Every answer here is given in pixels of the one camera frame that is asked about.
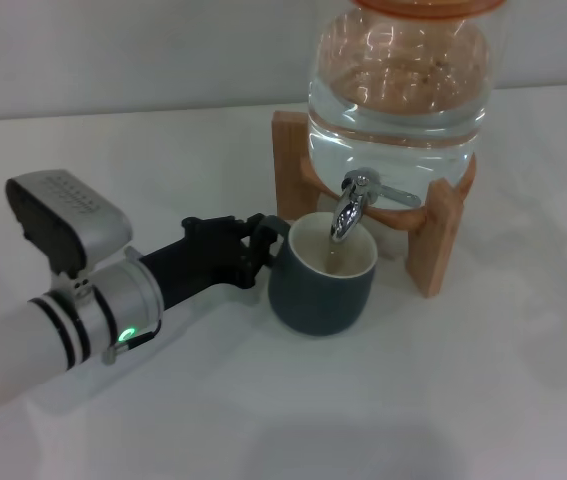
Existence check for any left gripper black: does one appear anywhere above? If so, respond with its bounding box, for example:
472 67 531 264
140 213 270 307

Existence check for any black ceramic cup white inside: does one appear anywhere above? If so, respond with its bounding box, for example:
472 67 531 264
250 211 379 337

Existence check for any chrome faucet with lever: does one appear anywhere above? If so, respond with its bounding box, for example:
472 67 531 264
329 168 422 245

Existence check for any wooden dispenser stand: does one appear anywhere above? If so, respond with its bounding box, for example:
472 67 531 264
271 109 479 300

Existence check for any clear glass water dispenser jar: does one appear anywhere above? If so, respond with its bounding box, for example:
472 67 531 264
306 7 494 211

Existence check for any orange dispenser lid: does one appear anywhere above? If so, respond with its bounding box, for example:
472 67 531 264
351 0 507 21

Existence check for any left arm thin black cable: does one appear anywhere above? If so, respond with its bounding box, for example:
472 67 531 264
127 319 163 350

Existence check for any left arm metal cable clamp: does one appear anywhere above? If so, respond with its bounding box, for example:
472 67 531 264
101 342 132 365

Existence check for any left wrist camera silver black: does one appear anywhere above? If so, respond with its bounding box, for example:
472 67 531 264
5 170 133 279

